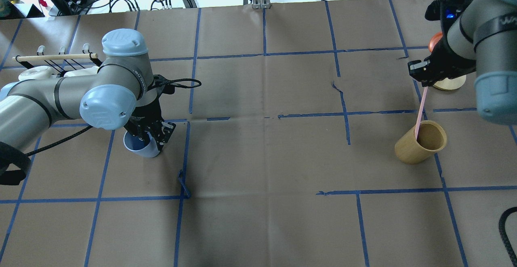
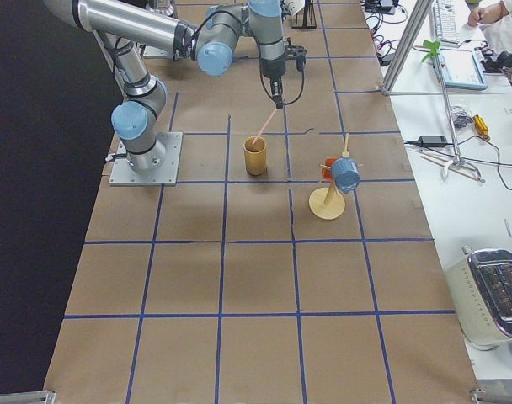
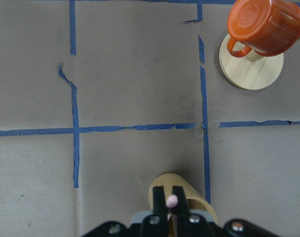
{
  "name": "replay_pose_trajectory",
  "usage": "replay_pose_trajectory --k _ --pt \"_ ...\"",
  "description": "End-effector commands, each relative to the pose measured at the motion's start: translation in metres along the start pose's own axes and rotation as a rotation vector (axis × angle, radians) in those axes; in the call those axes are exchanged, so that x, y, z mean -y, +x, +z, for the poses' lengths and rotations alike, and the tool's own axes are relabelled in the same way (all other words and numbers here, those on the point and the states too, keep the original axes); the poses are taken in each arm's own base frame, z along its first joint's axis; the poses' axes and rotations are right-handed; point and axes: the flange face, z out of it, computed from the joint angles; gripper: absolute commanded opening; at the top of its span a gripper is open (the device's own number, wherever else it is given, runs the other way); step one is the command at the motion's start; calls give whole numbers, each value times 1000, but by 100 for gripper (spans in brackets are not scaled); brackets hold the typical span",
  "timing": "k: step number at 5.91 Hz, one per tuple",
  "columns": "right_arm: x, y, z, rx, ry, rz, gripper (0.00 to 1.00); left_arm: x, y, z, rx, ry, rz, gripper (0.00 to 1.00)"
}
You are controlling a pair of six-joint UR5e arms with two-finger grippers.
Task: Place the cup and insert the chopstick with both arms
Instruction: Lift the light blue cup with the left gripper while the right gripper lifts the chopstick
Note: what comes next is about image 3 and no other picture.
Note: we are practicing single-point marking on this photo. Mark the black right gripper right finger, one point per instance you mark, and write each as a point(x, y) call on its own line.
point(180, 213)

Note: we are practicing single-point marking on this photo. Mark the wooden mug tree stand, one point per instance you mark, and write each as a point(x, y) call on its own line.
point(252, 71)

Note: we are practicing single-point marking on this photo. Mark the bamboo chopstick holder cup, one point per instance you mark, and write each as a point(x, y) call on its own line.
point(195, 200)

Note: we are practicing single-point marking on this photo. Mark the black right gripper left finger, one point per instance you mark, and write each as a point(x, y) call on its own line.
point(159, 217)

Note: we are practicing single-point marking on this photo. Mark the orange red mug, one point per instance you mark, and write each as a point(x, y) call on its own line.
point(268, 27)

